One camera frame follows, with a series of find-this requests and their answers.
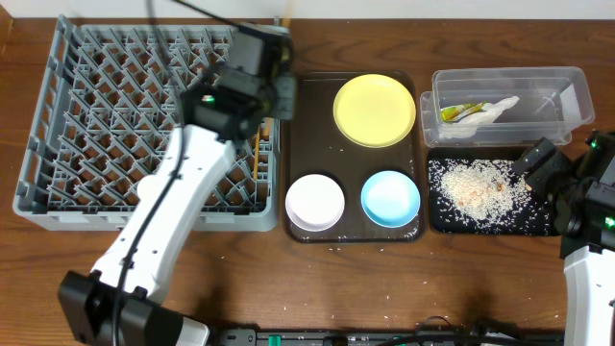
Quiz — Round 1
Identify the clear plastic bin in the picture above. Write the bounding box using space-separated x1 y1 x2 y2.
420 66 596 148

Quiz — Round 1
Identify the white napkin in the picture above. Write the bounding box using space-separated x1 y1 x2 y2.
439 96 520 139

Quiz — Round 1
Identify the dark brown serving tray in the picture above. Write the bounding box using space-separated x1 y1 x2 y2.
282 72 429 244

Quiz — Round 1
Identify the grey dishwasher rack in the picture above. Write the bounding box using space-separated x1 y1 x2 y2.
12 13 283 233

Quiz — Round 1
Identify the spilled rice pile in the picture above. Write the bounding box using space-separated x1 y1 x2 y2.
428 157 554 235

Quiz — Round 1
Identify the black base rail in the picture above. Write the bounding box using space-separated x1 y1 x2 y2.
208 316 564 346

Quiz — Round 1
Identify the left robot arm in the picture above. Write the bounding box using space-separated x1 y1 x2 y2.
58 23 294 345

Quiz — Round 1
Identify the white saucer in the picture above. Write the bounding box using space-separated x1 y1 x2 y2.
284 174 345 233

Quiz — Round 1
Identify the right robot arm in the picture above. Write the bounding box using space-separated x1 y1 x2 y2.
513 131 614 346

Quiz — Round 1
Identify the black waste tray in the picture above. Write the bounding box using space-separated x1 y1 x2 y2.
426 146 568 237

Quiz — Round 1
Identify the green orange snack wrapper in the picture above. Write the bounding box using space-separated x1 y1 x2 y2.
440 102 485 123

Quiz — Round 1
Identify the left black cable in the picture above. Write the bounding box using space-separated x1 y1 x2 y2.
110 0 241 346

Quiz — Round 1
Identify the yellow plate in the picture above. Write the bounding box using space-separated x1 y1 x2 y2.
332 74 416 148

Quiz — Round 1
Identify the light blue bowl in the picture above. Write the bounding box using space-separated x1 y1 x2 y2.
360 170 421 229

